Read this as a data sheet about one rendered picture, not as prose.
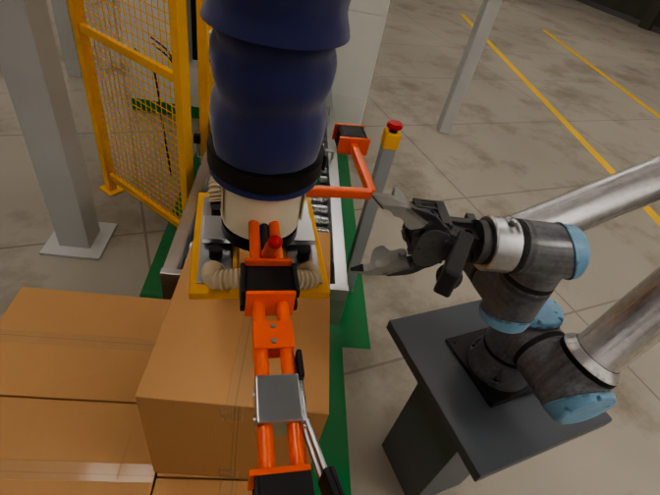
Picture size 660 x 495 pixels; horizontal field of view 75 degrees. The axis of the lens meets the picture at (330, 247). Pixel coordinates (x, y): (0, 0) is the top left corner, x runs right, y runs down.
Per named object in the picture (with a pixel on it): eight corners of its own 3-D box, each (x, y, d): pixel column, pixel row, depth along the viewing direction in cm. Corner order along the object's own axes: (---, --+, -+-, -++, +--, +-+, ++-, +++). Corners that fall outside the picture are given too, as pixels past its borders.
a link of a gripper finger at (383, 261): (356, 260, 75) (406, 242, 72) (358, 286, 70) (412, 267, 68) (348, 249, 73) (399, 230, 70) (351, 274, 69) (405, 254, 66)
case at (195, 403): (204, 300, 158) (201, 214, 131) (312, 312, 162) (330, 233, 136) (153, 472, 113) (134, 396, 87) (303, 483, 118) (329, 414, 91)
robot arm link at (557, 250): (574, 295, 71) (608, 248, 64) (503, 289, 69) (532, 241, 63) (548, 257, 78) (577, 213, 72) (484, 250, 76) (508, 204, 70)
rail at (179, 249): (238, 79, 341) (239, 54, 329) (245, 81, 342) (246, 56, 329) (165, 302, 171) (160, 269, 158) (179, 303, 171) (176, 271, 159)
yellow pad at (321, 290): (272, 200, 115) (274, 186, 111) (309, 202, 117) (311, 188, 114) (283, 299, 90) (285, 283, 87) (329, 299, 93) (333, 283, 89)
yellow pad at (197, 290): (197, 197, 110) (197, 181, 107) (238, 199, 112) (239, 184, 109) (188, 300, 86) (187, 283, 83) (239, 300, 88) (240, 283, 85)
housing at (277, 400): (250, 391, 63) (252, 374, 60) (297, 388, 65) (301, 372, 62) (252, 438, 58) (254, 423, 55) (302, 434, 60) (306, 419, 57)
